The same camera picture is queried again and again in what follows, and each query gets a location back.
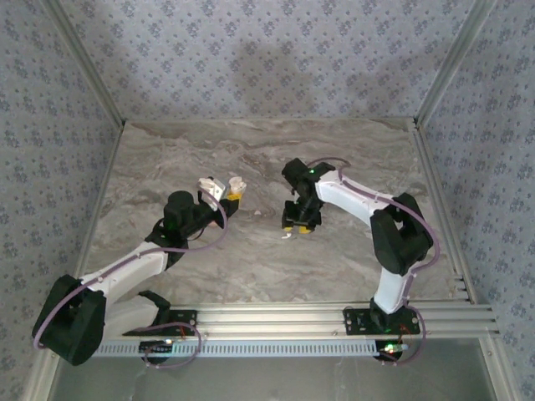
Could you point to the aluminium table side rail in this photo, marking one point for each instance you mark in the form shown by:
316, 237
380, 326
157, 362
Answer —
441, 209
100, 188

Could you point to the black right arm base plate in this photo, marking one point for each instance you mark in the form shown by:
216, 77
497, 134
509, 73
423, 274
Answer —
355, 321

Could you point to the aluminium mounting rail beam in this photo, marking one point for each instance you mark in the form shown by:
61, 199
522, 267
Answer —
271, 317

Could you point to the white earbud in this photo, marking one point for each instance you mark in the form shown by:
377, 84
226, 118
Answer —
286, 237

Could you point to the aluminium frame corner post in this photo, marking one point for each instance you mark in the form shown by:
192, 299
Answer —
87, 62
452, 62

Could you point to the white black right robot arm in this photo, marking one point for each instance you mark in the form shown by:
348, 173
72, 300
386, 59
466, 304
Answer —
347, 200

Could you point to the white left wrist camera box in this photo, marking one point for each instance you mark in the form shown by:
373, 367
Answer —
211, 186

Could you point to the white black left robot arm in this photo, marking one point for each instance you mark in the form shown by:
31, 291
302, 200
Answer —
138, 269

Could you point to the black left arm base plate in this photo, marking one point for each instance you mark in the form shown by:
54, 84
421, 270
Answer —
184, 317

